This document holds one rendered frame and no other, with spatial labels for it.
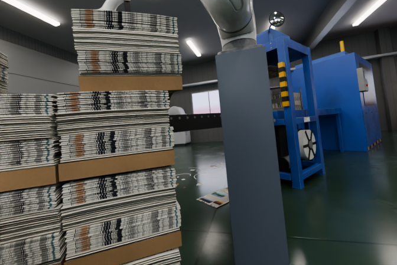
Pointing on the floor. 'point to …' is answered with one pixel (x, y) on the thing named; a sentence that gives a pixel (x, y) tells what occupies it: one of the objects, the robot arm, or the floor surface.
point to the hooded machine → (184, 138)
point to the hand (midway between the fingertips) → (127, 8)
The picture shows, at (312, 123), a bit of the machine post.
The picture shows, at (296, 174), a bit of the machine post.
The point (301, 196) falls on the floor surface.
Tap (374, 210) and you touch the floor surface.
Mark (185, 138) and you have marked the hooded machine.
